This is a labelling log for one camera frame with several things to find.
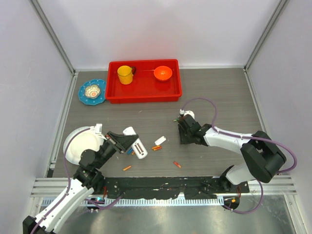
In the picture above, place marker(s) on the white battery cover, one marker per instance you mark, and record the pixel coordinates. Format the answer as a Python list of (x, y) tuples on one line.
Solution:
[(160, 140)]

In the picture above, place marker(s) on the red plastic tray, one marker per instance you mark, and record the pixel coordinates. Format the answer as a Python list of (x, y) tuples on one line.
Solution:
[(144, 87)]

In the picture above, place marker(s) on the blue dotted plate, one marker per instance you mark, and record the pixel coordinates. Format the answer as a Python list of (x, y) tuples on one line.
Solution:
[(100, 99)]

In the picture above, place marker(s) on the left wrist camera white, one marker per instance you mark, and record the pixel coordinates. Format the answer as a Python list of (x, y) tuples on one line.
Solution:
[(97, 131)]

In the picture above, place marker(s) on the yellow mug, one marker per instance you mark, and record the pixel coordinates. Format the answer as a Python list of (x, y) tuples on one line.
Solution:
[(125, 74)]

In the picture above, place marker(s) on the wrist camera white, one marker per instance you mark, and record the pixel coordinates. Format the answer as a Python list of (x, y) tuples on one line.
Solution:
[(183, 113), (97, 131)]

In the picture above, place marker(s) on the small patterned bowl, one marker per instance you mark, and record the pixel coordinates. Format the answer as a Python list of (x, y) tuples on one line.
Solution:
[(92, 91)]

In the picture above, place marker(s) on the aluminium frame rail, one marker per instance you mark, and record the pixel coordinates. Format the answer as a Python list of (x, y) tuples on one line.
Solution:
[(52, 187)]

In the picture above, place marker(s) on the orange bowl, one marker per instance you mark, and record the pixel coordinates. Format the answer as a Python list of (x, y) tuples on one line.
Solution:
[(163, 73)]

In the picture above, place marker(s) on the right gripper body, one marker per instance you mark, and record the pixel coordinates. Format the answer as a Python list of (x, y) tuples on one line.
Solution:
[(185, 136)]

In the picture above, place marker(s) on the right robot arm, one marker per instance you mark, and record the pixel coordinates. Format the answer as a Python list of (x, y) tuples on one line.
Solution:
[(262, 158)]

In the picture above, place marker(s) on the white slotted cable duct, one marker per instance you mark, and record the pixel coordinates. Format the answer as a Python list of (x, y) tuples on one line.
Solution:
[(180, 201)]

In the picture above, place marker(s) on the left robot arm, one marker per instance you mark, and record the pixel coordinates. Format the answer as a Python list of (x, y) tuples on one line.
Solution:
[(86, 180)]

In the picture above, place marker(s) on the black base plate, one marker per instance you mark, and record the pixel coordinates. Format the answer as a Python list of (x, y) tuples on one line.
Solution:
[(164, 188)]

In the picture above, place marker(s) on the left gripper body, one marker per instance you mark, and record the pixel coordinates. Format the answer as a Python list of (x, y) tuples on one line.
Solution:
[(114, 145)]

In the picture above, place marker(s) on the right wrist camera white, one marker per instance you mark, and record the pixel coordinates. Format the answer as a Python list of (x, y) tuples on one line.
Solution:
[(183, 113)]

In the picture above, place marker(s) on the white remote control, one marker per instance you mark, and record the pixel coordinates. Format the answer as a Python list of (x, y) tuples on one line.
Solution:
[(137, 147)]

